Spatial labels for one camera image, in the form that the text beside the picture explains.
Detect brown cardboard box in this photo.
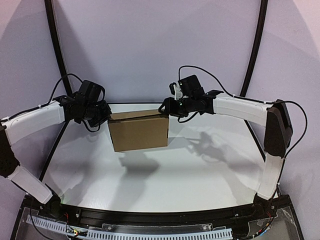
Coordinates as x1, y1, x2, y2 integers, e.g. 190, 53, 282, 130
108, 109, 169, 152

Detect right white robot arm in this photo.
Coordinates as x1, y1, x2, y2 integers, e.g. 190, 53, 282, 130
158, 75, 293, 201

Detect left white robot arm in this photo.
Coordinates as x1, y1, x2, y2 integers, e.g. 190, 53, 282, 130
0, 80, 112, 210

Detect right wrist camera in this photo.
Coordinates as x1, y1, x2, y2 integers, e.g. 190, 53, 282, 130
169, 82, 184, 100

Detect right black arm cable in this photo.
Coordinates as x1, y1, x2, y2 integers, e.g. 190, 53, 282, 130
177, 65, 308, 157

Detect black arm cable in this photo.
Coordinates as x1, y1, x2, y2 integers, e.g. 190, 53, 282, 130
0, 73, 106, 133
177, 65, 308, 157

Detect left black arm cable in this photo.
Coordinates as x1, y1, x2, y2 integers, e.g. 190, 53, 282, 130
0, 73, 106, 133

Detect black front frame rail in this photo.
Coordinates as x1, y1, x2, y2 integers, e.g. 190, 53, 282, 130
61, 204, 257, 227

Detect left black frame post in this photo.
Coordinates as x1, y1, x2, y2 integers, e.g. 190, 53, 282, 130
44, 0, 73, 93

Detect black frame post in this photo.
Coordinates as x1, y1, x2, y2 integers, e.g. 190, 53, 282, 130
239, 0, 269, 97
44, 0, 73, 93

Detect white slotted cable duct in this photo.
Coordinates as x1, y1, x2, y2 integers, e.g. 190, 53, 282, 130
23, 214, 233, 240

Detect right black frame post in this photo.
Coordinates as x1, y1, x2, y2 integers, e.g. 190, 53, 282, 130
239, 0, 269, 97

